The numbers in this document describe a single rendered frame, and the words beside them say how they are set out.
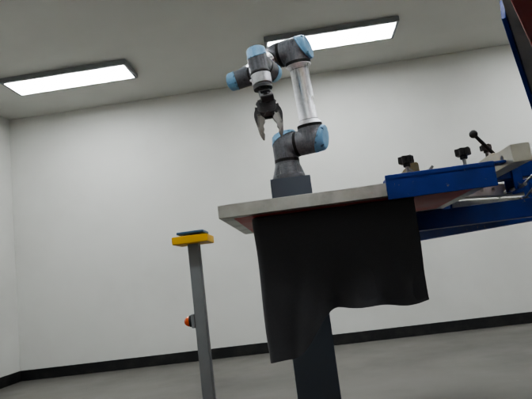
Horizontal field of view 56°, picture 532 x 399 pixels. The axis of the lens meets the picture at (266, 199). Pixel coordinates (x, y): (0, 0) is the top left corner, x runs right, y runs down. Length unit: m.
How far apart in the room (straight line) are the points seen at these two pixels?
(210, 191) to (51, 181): 1.88
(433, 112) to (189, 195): 2.86
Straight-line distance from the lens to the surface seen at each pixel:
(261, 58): 1.94
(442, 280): 5.69
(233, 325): 5.61
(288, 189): 2.25
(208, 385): 1.89
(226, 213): 1.46
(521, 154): 1.52
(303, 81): 2.34
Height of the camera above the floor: 0.76
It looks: 9 degrees up
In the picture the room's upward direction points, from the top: 7 degrees counter-clockwise
